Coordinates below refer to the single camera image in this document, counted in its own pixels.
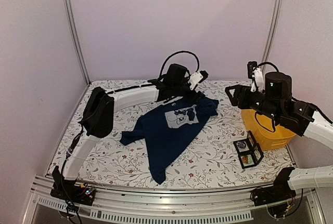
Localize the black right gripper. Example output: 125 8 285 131
225 84 281 121

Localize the navy blue printed t-shirt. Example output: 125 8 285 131
120 97 219 185

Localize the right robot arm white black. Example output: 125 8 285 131
225 72 332 201

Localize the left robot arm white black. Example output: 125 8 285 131
56 64 208 200

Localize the black display box orange brooch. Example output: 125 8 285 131
238 144 264 169

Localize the yellow plastic basket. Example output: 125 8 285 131
241 110 296 151

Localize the floral patterned table mat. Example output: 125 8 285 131
49 79 294 190

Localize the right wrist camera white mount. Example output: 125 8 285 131
247 61 264 92

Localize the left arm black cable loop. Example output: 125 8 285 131
159 50 200 79

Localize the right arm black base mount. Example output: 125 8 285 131
250 167 296 206

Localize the aluminium front rail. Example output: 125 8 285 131
23 176 327 223

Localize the right aluminium corner post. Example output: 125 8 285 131
261 0 283 62

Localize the aluminium corner post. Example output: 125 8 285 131
261 0 283 62
63 0 91 85

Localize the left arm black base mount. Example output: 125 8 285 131
50 166 96 206

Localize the left aluminium corner post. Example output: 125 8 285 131
63 0 91 85

